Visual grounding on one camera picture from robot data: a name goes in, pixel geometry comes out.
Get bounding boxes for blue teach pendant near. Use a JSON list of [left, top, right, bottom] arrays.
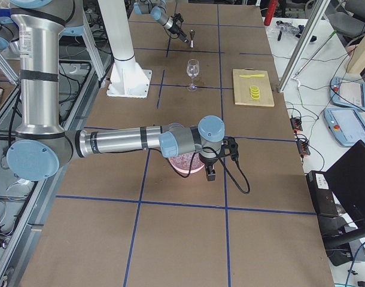
[[324, 108, 365, 147]]

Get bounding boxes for clear wine glass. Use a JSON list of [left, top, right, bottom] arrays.
[[186, 59, 200, 91]]

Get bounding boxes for steel cocktail jigger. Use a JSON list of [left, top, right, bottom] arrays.
[[189, 29, 196, 48]]

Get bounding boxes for black camera cable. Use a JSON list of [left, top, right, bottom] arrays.
[[176, 149, 251, 195]]

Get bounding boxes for pink bowl of ice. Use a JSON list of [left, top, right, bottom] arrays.
[[168, 152, 204, 175]]

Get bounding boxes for black box device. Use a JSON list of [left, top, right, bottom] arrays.
[[306, 170, 338, 218]]

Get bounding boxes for red fire extinguisher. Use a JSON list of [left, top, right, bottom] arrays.
[[264, 0, 278, 26]]

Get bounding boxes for long metal rod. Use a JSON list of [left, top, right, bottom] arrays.
[[291, 30, 337, 81]]

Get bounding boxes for aluminium frame post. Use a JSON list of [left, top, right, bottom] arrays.
[[278, 0, 330, 93]]

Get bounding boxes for black monitor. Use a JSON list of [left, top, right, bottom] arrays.
[[324, 140, 365, 249]]

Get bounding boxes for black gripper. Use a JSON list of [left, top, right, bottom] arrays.
[[168, 23, 188, 44], [199, 148, 221, 181]]

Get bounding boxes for blue teach pendant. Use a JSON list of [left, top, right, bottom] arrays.
[[324, 108, 365, 147], [330, 77, 365, 111]]

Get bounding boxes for white camera mast base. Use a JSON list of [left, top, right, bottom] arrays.
[[98, 0, 152, 99]]

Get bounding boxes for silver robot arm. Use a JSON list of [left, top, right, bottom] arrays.
[[7, 1, 225, 181], [133, 1, 189, 44]]

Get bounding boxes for bamboo cutting board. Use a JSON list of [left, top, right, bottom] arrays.
[[232, 69, 275, 107]]

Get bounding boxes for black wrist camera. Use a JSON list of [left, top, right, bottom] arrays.
[[223, 137, 239, 163], [172, 13, 184, 23]]

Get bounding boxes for blue teach pendant far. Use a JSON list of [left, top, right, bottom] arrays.
[[330, 77, 365, 111]]

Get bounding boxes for yellow plastic knife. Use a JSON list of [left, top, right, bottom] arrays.
[[239, 74, 265, 78]]

